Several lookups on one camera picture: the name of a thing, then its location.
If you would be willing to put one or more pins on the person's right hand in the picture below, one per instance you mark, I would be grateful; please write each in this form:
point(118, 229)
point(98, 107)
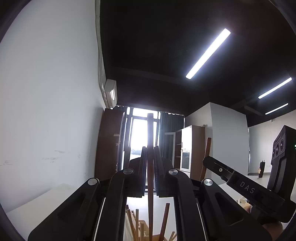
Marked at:
point(275, 228)

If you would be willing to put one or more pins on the ceiling light strip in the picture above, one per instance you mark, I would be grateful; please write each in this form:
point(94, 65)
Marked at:
point(275, 88)
point(276, 109)
point(208, 53)

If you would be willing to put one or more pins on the bright glass balcony door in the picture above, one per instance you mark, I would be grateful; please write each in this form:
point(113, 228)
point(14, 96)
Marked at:
point(136, 132)

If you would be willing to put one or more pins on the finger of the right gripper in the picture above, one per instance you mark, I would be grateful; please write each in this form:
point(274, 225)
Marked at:
point(223, 171)

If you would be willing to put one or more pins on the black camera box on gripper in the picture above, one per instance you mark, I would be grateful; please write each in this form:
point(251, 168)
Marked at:
point(282, 176)

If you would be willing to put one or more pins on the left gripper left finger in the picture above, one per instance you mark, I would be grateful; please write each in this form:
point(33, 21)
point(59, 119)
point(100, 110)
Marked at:
point(96, 210)

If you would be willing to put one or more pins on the dark blue curtain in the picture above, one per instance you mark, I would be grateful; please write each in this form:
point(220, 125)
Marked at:
point(169, 124)

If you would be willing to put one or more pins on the dark brown tall cabinet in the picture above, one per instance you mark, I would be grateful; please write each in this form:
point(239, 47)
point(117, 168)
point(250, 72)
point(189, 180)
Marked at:
point(107, 153)

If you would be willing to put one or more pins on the small black device on table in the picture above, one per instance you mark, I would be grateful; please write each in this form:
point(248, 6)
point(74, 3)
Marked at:
point(261, 169)

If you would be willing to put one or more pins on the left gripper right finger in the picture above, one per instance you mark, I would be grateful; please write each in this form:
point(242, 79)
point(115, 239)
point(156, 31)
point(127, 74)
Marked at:
point(203, 210)

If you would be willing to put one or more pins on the white and brown cabinet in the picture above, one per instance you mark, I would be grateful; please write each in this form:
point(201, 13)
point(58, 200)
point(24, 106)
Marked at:
point(189, 150)

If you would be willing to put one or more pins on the cream slotted utensil holder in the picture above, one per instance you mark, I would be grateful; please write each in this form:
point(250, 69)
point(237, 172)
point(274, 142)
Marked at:
point(143, 229)

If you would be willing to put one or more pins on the white wall air conditioner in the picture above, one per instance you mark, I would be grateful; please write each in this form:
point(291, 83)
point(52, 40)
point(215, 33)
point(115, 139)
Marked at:
point(110, 88)

